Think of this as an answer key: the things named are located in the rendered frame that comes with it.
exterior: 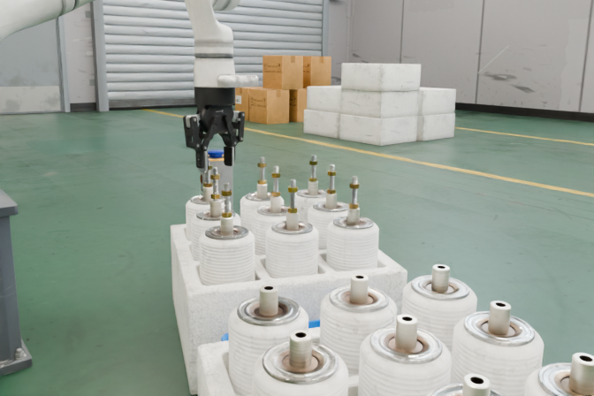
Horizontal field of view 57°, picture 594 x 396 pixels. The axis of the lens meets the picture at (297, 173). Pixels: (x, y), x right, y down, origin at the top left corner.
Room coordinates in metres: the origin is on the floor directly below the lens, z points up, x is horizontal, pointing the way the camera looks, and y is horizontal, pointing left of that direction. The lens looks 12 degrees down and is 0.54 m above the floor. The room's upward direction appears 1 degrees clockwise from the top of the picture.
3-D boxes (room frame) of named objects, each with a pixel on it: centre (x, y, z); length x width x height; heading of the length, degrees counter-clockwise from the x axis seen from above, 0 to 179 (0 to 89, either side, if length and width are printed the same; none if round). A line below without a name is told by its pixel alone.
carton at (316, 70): (5.31, -0.13, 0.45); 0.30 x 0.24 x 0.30; 36
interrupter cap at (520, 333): (0.57, -0.23, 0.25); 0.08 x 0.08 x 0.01
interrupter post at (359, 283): (0.64, -0.08, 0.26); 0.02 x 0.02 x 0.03
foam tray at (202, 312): (1.05, 0.04, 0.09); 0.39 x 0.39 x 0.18; 17
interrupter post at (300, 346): (0.49, -0.01, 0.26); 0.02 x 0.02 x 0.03
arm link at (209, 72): (1.00, 0.14, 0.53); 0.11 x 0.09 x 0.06; 53
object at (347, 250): (0.97, -0.11, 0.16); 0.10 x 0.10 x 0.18
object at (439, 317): (0.68, -0.19, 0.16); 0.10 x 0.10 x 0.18
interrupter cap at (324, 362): (0.49, -0.01, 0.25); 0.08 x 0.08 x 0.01
